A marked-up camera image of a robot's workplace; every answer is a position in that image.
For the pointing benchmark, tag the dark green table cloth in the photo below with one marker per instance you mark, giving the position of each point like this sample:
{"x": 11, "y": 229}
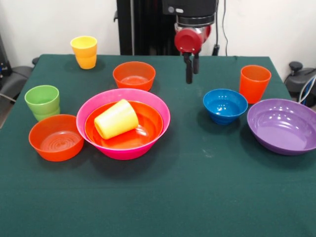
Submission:
{"x": 148, "y": 197}

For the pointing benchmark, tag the large orange plastic bowl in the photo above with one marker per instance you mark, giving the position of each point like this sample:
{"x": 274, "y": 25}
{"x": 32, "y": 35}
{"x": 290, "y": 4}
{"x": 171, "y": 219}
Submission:
{"x": 148, "y": 128}

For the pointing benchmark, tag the yellow plastic cup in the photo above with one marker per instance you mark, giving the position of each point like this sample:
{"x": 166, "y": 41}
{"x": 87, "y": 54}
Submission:
{"x": 116, "y": 119}
{"x": 85, "y": 54}

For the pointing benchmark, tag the large pink plastic bowl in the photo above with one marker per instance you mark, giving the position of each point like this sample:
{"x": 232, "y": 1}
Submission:
{"x": 123, "y": 154}

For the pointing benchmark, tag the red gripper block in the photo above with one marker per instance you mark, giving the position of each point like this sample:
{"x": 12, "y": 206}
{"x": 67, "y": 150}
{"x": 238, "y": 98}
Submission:
{"x": 188, "y": 40}

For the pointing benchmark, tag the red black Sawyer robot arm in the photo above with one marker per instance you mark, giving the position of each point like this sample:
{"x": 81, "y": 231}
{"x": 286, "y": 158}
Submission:
{"x": 192, "y": 10}

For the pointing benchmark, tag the purple plastic bowl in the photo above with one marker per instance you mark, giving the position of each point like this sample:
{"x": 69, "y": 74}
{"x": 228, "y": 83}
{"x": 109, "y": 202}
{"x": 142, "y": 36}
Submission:
{"x": 284, "y": 128}

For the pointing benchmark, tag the green plastic cup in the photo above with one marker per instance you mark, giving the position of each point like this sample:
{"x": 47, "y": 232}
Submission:
{"x": 43, "y": 101}

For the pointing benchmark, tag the small orange plastic bowl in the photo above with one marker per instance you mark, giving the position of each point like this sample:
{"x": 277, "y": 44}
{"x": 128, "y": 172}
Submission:
{"x": 56, "y": 148}
{"x": 134, "y": 79}

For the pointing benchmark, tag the blue plastic bowl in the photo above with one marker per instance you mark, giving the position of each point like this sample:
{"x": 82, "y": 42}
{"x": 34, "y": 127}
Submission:
{"x": 224, "y": 108}

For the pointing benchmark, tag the black chair base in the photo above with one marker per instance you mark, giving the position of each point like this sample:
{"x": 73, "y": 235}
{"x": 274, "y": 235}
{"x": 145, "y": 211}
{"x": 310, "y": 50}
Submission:
{"x": 298, "y": 74}
{"x": 17, "y": 76}

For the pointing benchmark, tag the orange plastic cup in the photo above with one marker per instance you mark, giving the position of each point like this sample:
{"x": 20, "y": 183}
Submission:
{"x": 254, "y": 84}

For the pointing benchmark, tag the black column stand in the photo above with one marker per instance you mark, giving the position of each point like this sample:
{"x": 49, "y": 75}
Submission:
{"x": 143, "y": 24}

